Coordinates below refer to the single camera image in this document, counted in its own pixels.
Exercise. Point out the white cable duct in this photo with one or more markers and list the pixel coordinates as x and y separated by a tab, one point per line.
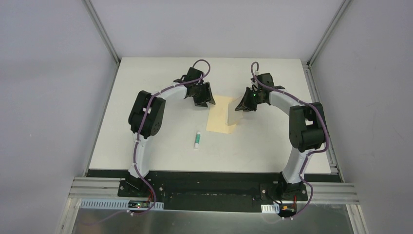
270	208
115	204

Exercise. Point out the cream paper envelope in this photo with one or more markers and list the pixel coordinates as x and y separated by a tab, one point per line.
217	117

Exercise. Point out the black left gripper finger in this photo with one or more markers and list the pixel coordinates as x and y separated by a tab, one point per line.
200	101
209	95

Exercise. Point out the right white cable duct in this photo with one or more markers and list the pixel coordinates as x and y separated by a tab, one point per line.
270	208

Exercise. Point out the left white cable duct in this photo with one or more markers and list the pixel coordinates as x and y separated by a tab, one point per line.
115	204

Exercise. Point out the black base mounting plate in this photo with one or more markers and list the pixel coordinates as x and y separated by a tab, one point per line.
212	191

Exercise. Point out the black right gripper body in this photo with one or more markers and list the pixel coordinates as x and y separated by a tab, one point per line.
258	96

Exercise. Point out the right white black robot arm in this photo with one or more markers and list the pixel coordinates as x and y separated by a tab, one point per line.
306	130

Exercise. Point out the green white glue stick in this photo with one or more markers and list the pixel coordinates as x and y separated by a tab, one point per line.
197	140

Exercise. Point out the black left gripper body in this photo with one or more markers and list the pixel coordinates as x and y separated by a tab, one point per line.
200	91

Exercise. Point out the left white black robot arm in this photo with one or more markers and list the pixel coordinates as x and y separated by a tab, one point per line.
146	117

